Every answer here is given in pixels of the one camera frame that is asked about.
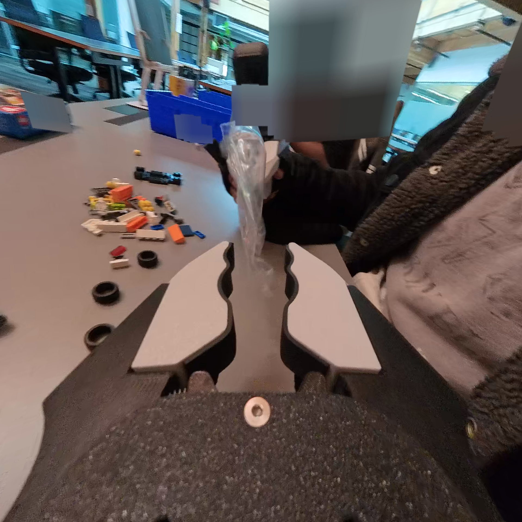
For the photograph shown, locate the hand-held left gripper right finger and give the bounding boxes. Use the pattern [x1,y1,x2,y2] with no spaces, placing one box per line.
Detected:
[281,242,383,374]

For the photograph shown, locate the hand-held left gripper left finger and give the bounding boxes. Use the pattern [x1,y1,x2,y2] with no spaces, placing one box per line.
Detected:
[130,241,236,374]

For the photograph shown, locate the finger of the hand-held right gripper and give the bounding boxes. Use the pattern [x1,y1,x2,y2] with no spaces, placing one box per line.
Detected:
[263,141,282,198]

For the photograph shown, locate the clear plastic bag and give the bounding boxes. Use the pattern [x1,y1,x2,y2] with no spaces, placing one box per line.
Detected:
[219,122,278,294]

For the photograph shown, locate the black lego chassis piece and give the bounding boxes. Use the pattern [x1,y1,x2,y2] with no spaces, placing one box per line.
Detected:
[134,166,183,186]

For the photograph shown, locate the pile of lego pieces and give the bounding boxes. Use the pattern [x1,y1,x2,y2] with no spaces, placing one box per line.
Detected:
[82,178,206,244]

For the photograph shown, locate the blue lego set box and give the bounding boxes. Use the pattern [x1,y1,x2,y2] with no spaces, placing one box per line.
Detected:
[0,83,47,139]

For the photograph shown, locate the blue plastic bin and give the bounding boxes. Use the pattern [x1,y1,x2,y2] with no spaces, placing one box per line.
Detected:
[145,89,233,144]

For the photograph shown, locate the yellow purple box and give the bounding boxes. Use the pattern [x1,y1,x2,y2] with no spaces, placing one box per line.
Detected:
[169,74,196,98]

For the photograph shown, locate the black table cover panel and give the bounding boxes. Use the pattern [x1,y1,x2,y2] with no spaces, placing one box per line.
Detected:
[103,104,149,125]

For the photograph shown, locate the grey printed sweatshirt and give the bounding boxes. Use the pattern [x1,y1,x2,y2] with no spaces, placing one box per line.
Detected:
[353,163,522,398]

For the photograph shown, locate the dark board on easel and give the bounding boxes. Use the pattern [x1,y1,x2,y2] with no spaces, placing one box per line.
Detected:
[132,0,176,104]

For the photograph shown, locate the wooden desk black legs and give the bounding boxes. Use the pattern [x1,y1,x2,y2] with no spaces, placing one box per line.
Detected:
[0,16,141,102]

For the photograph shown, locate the black office chair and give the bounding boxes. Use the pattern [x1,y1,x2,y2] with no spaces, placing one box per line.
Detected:
[18,45,94,98]

